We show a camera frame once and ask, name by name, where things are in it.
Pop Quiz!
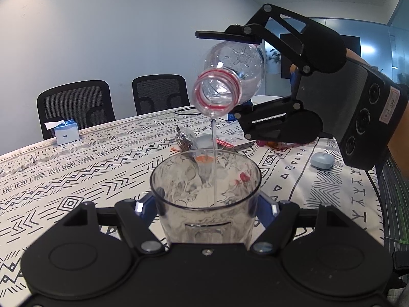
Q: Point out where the clear plastic water bottle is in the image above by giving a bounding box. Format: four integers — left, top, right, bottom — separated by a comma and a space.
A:
192, 40, 266, 119

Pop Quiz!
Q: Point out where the green potted plant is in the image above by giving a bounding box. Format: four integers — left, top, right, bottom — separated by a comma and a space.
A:
265, 48, 282, 66

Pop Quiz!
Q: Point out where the crumpled foil wrapper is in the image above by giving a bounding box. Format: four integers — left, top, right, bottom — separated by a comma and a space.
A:
175, 125, 200, 151

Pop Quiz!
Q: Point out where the pale grey rounded object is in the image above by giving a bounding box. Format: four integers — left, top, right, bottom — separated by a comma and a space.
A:
192, 134, 218, 149

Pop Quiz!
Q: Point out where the black cable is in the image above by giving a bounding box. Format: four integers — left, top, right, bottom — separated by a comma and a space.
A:
174, 106, 205, 116

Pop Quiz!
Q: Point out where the black white patterned tablecloth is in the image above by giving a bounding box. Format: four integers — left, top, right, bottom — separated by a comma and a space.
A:
0, 104, 384, 299

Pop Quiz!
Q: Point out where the clear plastic cup with handle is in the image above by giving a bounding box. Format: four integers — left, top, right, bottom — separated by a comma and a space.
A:
150, 148, 262, 245

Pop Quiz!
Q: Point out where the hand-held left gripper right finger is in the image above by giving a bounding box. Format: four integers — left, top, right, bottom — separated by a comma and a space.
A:
250, 195, 353, 255

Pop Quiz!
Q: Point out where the red white packet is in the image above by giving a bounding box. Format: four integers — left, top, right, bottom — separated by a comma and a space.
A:
215, 137, 256, 149

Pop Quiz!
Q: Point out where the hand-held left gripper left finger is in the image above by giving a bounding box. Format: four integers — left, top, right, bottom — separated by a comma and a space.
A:
61, 195, 165, 255

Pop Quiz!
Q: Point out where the black mesh office chair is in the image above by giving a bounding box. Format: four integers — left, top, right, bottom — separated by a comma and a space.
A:
37, 80, 116, 140
132, 74, 190, 116

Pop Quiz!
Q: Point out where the light blue earbud case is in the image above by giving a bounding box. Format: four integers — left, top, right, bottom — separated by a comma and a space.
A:
311, 152, 335, 169

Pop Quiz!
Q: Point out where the white blue tissue box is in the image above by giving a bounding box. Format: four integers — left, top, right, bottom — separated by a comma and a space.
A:
45, 119, 80, 145

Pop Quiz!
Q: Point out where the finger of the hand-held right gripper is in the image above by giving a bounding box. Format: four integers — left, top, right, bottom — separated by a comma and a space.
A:
231, 97, 303, 140
195, 4, 313, 75

